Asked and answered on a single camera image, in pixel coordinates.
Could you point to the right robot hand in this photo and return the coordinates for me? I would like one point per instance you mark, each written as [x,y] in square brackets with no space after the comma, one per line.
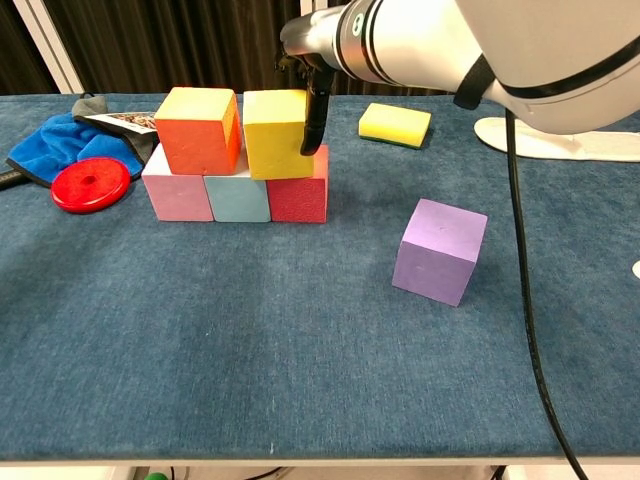
[310,35]

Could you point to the yellow cube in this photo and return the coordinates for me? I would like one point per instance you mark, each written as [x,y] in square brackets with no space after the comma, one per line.
[272,145]

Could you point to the orange cube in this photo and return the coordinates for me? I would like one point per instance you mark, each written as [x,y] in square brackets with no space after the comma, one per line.
[195,145]

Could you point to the red cube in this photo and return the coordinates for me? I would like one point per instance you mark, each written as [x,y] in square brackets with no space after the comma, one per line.
[297,202]

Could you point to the light blue cube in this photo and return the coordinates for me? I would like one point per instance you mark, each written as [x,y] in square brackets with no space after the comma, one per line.
[237,200]

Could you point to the pink cube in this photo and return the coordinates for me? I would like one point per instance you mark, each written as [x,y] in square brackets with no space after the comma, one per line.
[175,197]

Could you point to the purple cube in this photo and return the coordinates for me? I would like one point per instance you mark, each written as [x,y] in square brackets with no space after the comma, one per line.
[435,255]

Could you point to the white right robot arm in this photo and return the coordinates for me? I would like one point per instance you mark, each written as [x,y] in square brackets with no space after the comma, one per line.
[450,40]

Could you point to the black pleated curtain panel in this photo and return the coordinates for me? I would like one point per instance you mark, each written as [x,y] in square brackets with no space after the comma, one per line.
[200,45]
[350,87]
[15,50]

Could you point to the yellow green sponge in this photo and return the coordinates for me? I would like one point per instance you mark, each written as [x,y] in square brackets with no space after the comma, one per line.
[395,125]

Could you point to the printed photo snack packet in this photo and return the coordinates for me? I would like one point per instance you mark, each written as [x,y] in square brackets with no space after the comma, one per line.
[120,121]

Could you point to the grey fabric pouch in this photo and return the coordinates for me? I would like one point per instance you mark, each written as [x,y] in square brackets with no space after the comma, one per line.
[90,106]

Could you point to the red plastic disc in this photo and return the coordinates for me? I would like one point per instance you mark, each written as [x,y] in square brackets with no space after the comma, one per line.
[90,190]

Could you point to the blue fleece cloth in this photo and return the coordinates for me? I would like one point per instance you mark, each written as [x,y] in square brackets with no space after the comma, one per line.
[50,145]

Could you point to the white slipper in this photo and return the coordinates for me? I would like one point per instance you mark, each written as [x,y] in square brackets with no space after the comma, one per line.
[575,147]

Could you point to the blue fabric table mat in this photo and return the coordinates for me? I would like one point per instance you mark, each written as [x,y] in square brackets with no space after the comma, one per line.
[300,325]

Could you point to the bright green round object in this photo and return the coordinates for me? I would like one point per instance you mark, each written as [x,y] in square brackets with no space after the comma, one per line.
[157,476]

